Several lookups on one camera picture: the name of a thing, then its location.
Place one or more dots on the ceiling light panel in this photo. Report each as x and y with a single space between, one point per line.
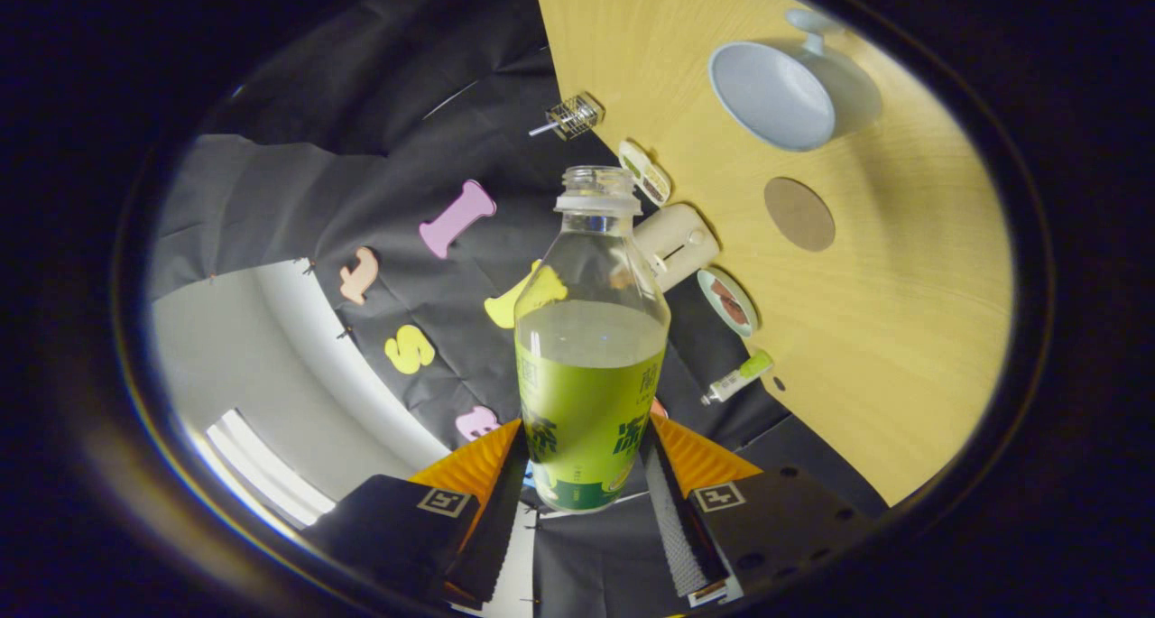
262 469

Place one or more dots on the green label juice bottle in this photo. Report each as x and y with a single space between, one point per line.
586 410

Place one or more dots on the brown round coaster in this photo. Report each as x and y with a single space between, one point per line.
799 214

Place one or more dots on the brown food slice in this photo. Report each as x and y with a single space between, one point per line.
737 312
721 289

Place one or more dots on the white divided dish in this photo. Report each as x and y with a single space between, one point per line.
645 174

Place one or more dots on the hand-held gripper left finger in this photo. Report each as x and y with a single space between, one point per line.
501 528

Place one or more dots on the wooden table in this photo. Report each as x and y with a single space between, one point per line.
902 329

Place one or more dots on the white toaster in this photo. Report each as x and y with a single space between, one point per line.
681 239

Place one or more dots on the small white green bottle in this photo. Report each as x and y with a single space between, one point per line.
744 374

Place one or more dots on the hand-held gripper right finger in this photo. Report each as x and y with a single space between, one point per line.
668 528

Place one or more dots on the white straw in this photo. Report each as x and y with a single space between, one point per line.
543 130

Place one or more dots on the pale green plate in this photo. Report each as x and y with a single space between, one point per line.
708 302

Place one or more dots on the white cup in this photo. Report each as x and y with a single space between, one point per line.
767 95

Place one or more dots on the black backdrop cloth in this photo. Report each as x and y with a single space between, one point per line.
361 104

